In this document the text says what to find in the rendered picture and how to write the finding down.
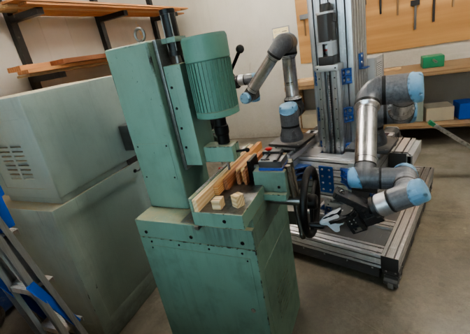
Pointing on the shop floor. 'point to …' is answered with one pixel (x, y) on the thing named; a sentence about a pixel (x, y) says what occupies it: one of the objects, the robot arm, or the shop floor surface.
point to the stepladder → (31, 284)
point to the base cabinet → (228, 284)
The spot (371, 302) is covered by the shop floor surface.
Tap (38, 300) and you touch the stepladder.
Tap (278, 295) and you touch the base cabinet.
